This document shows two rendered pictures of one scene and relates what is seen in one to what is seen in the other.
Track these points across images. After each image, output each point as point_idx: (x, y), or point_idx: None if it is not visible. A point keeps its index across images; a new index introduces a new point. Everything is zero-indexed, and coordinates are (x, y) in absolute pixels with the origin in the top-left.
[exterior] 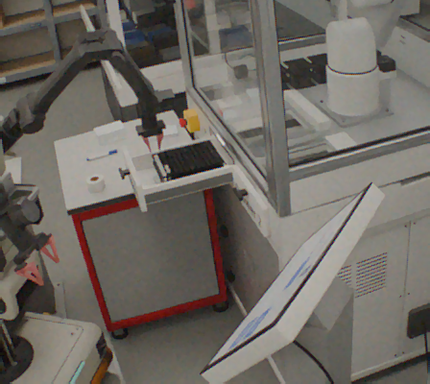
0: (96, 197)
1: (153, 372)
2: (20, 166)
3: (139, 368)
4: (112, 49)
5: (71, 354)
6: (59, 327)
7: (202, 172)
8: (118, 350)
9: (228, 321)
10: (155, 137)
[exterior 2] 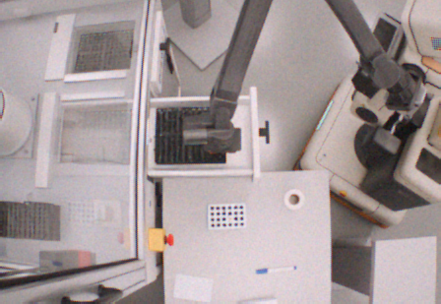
0: (294, 180)
1: (264, 156)
2: (374, 288)
3: (273, 165)
4: None
5: (326, 133)
6: (335, 166)
7: (181, 114)
8: None
9: None
10: (205, 277)
